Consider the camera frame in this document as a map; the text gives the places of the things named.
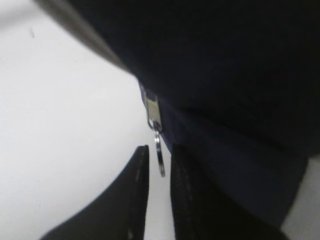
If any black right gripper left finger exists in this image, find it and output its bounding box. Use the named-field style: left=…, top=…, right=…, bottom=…
left=42, top=145, right=149, bottom=240

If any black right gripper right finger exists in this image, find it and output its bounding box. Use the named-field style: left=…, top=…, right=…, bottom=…
left=170, top=144, right=298, bottom=240

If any navy insulated lunch bag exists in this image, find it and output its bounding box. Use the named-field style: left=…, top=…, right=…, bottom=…
left=37, top=0, right=320, bottom=240

